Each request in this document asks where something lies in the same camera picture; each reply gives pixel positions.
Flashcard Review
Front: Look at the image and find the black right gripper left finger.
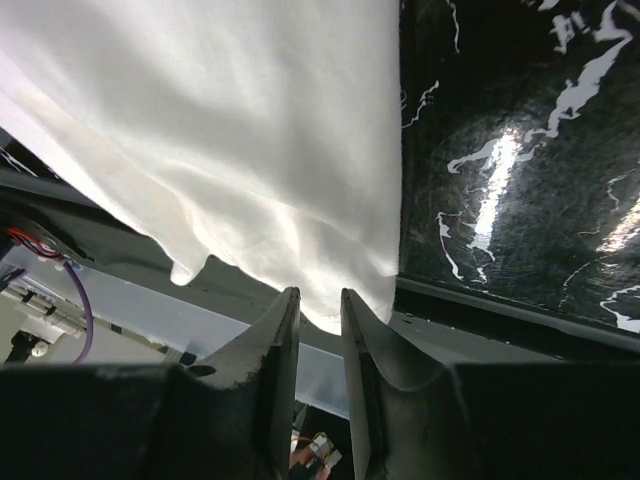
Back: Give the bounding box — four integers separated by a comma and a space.
1, 287, 300, 479

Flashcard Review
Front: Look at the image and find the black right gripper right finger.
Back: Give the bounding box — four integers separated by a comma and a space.
341, 289, 639, 479

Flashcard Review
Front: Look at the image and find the white printed t-shirt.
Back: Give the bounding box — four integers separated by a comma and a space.
1, 1, 402, 334

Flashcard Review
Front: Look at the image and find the black marble pattern mat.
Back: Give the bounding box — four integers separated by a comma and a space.
400, 1, 639, 334

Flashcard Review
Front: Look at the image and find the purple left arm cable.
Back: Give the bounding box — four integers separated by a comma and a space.
59, 257, 96, 365

